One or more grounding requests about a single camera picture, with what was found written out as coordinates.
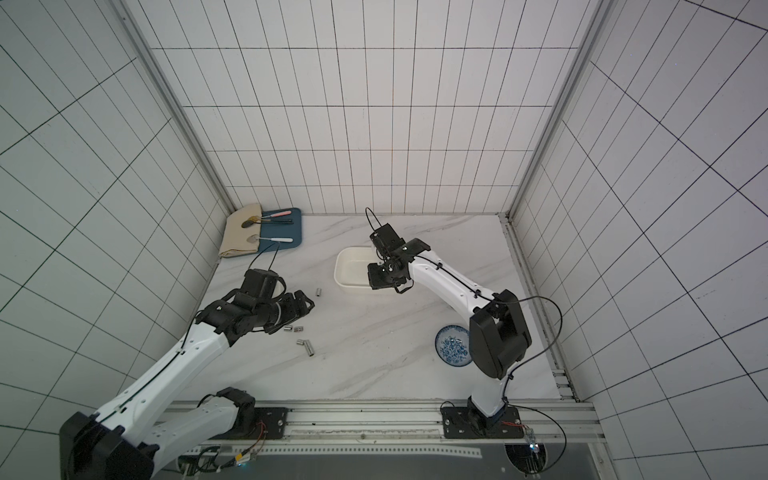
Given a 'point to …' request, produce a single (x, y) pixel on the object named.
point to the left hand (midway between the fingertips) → (300, 316)
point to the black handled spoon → (250, 223)
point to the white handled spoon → (255, 238)
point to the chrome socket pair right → (298, 329)
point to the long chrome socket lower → (308, 346)
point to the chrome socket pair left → (288, 328)
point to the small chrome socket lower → (300, 342)
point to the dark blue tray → (280, 229)
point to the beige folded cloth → (234, 241)
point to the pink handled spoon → (278, 214)
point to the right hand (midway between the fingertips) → (363, 284)
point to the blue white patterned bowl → (453, 346)
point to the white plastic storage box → (351, 265)
